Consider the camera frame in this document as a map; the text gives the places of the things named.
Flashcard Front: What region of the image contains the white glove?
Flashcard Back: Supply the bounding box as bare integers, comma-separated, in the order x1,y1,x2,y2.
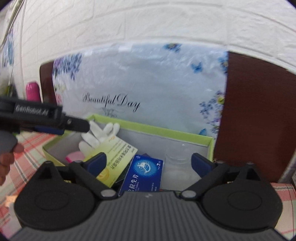
78,120,120,157

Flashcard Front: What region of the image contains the pink thermos bottle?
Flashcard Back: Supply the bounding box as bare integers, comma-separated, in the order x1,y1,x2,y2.
25,81,41,102

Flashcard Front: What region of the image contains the blue medicine box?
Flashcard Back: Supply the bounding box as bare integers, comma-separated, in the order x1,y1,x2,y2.
118,155,163,196

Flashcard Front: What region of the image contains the green cardboard storage box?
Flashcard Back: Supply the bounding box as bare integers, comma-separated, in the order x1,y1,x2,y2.
43,114,214,191

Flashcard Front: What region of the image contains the yellow green medicine box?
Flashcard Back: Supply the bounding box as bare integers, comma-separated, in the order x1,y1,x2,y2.
84,136,137,187

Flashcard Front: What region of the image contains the person's left hand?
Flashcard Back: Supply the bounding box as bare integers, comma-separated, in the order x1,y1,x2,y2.
0,144,24,186

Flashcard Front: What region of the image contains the plaid bed sheet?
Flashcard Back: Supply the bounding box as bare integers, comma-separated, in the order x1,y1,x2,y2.
1,132,295,239

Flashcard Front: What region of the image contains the dark brown headboard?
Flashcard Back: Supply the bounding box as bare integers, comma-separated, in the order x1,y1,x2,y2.
40,51,295,183

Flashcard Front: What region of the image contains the floral packaged pillow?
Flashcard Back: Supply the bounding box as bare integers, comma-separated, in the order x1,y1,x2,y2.
52,43,228,138

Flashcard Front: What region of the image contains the pink item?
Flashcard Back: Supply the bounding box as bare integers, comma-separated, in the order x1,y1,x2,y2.
65,151,85,163

